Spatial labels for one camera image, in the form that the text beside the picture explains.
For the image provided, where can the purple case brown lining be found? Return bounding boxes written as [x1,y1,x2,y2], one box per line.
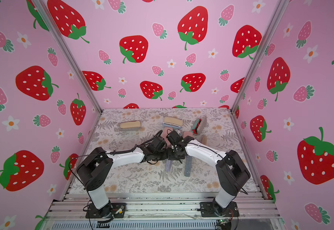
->
[165,160,173,172]

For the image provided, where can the green case purple glasses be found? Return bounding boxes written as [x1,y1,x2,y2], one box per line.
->
[184,156,193,177]

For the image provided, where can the grey case teal lining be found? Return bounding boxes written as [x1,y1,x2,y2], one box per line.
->
[197,116,207,135]

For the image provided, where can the pink case black sunglasses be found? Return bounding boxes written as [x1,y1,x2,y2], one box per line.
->
[183,131,194,142]

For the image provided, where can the newspaper print glasses case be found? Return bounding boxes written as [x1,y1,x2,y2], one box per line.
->
[174,129,181,136]

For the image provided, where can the pink glasses case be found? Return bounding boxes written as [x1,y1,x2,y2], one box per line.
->
[161,127,173,147]

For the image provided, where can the tan woven glasses case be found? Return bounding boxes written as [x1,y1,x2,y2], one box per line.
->
[200,135,207,145]

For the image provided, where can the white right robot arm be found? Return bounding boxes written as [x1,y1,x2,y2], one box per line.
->
[167,131,251,209]

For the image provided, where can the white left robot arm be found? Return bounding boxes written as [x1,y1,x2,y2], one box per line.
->
[77,136,171,212]

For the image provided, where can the blue fabric glasses case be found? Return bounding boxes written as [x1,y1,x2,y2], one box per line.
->
[162,117,184,129]

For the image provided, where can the grey fabric glasses case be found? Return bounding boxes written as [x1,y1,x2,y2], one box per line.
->
[120,121,141,130]

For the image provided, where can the red sunglasses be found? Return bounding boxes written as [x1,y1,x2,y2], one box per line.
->
[192,119,201,135]

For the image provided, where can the aluminium rail frame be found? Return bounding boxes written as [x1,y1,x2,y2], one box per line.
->
[39,192,285,230]

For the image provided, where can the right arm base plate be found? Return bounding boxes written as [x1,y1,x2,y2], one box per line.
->
[197,201,239,218]

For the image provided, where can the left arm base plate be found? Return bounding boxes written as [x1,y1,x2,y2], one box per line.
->
[86,202,126,219]

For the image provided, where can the aluminium corner post right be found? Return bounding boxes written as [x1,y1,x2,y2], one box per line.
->
[231,0,291,113]

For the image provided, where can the aluminium corner post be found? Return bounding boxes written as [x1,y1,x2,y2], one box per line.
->
[231,0,291,113]
[31,0,103,114]

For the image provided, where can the aluminium corner post left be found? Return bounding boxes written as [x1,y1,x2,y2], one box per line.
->
[31,0,103,114]

